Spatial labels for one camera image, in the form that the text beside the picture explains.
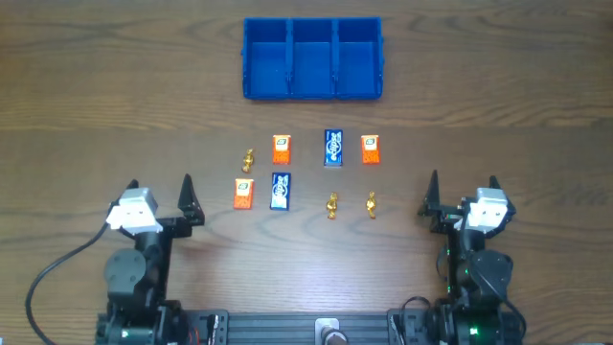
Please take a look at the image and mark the orange candy box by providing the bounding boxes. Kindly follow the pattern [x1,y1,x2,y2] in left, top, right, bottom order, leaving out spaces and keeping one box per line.
[360,134,382,166]
[233,177,255,211]
[271,134,292,166]

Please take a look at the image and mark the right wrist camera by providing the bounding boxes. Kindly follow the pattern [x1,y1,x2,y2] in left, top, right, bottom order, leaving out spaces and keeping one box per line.
[462,187,510,234]

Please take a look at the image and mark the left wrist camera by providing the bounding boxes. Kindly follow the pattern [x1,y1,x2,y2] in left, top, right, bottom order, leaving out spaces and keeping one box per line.
[104,186,164,236]

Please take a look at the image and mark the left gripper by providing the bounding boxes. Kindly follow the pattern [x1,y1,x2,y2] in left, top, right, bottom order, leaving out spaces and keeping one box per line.
[125,172,206,238]

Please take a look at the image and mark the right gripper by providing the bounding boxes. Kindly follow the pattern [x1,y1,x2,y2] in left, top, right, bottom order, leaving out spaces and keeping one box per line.
[417,170,517,235]

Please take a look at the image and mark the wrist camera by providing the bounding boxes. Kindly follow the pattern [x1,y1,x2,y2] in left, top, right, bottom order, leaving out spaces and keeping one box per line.
[462,187,510,234]
[104,186,164,236]

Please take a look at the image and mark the blue tray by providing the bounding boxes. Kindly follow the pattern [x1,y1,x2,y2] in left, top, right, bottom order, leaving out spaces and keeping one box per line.
[241,16,385,102]

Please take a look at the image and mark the mounting rail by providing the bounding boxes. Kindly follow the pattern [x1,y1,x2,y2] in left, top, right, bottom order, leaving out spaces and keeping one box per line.
[95,309,524,345]

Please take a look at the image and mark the blue candy pack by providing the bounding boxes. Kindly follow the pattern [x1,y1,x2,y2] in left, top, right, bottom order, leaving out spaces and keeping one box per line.
[269,172,292,212]
[323,128,345,168]

